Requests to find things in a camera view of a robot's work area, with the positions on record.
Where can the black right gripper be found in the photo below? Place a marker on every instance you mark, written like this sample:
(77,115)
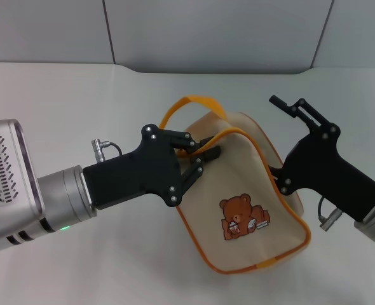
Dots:
(324,168)

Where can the beige bear print food bag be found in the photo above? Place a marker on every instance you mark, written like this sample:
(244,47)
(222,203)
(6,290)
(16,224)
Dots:
(238,178)

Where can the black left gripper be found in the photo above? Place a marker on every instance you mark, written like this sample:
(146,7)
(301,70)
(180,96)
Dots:
(136,178)

